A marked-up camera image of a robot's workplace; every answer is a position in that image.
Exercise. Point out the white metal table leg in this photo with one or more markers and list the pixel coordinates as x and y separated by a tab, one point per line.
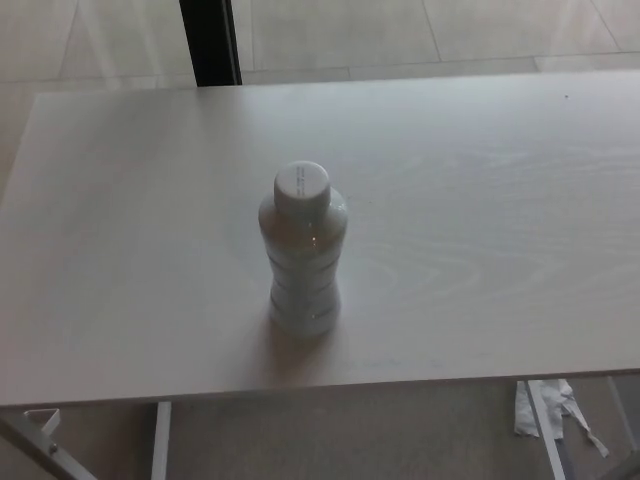
546	427
161	440

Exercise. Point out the white crumpled paper scrap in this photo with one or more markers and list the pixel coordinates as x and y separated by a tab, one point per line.
526	415

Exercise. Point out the black vertical pillar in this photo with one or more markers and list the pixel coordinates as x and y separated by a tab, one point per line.
207	40

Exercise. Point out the white metal hook bracket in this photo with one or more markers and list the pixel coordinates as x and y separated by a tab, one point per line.
49	422

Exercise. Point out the grey diagonal table brace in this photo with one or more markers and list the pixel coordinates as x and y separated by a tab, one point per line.
45	452

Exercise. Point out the white plastic bottle with cap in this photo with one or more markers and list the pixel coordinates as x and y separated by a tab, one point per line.
305	260

